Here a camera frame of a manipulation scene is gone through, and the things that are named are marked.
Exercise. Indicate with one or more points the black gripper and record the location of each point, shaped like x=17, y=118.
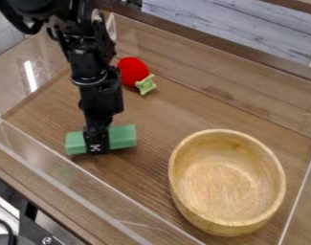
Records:
x=100, y=102

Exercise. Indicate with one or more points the green rectangular block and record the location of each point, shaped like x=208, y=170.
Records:
x=121, y=138

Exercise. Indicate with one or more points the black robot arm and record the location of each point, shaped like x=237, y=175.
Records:
x=75, y=25

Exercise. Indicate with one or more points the wooden brown bowl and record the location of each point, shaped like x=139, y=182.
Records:
x=227, y=182

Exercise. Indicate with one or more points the red plush strawberry toy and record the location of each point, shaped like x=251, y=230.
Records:
x=135, y=74

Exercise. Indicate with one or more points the clear acrylic tray wall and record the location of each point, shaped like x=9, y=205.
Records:
x=108, y=204

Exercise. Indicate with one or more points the black metal table bracket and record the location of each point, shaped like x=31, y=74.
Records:
x=31, y=230

